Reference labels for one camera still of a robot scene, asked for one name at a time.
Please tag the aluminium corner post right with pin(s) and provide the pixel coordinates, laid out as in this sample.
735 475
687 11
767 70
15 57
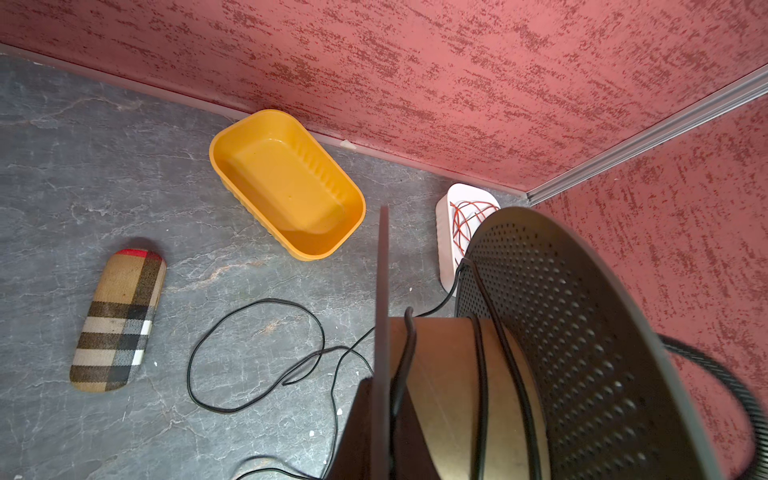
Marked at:
732 96

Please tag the yellow plastic tub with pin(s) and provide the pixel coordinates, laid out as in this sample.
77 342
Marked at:
283 177

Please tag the plaid fabric glasses case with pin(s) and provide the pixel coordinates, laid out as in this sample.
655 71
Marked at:
115 333

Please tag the white plastic tray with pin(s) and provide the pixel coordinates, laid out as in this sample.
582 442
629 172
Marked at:
459 213

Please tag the grey perforated cable spool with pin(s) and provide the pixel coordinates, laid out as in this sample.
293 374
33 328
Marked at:
545 370

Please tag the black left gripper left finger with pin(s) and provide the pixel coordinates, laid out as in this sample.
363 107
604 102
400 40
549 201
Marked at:
352 458

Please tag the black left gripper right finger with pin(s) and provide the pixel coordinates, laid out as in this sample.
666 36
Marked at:
410 457

